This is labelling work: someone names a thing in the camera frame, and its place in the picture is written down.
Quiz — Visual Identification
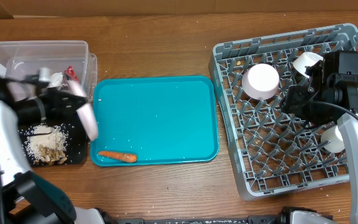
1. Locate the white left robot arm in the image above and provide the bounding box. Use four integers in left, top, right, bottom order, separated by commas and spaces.
0, 75, 107, 224

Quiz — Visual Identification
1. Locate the clear plastic waste bin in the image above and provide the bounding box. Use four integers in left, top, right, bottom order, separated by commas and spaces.
0, 40, 98, 100

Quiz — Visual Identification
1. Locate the orange carrot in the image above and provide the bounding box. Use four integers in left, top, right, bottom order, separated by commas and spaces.
98, 151, 137, 163

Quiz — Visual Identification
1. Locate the pale green bowl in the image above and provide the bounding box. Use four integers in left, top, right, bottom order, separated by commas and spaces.
293, 52, 323, 78

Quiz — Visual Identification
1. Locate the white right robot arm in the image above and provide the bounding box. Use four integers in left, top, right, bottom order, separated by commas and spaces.
280, 50, 358, 223

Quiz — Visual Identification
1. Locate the teal serving tray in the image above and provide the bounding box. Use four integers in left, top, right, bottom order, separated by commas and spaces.
89, 75, 219, 167

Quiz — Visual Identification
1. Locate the pink bowl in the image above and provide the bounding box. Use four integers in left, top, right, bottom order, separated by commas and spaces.
242, 63, 280, 100

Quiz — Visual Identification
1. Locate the black plastic tray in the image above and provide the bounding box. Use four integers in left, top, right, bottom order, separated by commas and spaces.
18, 116, 88, 167

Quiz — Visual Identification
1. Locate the white paper cup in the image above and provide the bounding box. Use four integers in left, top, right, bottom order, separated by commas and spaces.
321, 125, 345, 153

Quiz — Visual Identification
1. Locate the pile of peanut shells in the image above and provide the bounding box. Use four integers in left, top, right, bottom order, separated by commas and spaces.
37, 146, 68, 166

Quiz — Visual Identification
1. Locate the white tissue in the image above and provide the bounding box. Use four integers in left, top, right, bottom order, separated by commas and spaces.
48, 72, 63, 88

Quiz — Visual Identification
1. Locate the grey dishwasher rack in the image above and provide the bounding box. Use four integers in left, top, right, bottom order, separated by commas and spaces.
209, 23, 358, 201

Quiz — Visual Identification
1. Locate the red snack wrapper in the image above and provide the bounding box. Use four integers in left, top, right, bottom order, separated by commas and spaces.
64, 66, 79, 82

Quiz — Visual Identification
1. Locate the pile of rice grains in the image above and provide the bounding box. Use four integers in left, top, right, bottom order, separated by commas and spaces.
21, 124, 68, 166

